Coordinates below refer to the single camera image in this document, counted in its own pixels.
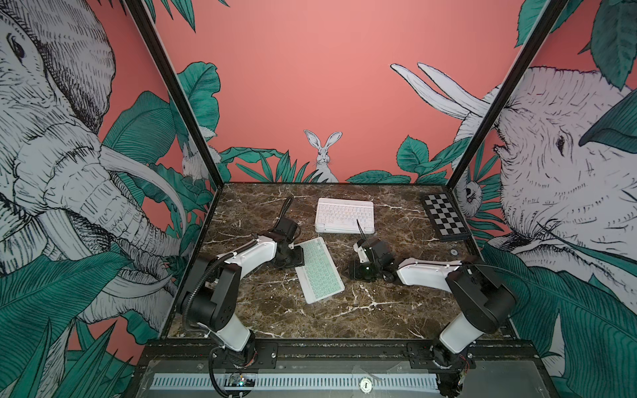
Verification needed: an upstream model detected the green keyboard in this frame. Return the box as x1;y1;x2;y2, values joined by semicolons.
295;237;345;304

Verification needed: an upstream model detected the round silver lock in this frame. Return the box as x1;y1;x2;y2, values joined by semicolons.
359;377;373;394

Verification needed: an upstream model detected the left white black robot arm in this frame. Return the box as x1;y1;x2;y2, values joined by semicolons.
176;235;305;353

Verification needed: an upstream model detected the white keyboard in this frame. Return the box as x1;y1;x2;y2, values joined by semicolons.
315;197;376;234

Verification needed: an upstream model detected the small electronics board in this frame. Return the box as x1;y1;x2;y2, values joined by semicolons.
227;375;256;389

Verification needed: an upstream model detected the left black frame post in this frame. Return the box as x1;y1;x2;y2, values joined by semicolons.
123;0;225;190

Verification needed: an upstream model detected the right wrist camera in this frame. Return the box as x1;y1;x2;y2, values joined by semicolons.
353;236;395;265

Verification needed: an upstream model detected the white slotted cable duct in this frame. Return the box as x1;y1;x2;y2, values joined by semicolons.
149;373;439;393

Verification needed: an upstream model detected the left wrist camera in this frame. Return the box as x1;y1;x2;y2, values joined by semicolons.
272;217;301;245

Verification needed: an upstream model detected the black white checkerboard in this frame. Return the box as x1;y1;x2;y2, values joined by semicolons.
420;192;470;241

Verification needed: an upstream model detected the black front mounting rail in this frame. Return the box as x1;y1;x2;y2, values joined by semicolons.
137;338;541;371

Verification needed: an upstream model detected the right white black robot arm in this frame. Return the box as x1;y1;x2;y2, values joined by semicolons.
348;258;517;369

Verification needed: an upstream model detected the black frame post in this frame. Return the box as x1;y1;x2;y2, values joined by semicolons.
123;0;225;190
446;0;568;191

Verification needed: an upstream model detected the right black frame post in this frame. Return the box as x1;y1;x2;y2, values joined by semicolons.
446;0;568;191

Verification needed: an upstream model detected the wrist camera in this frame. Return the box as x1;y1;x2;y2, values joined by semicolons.
353;236;395;265
272;217;301;245

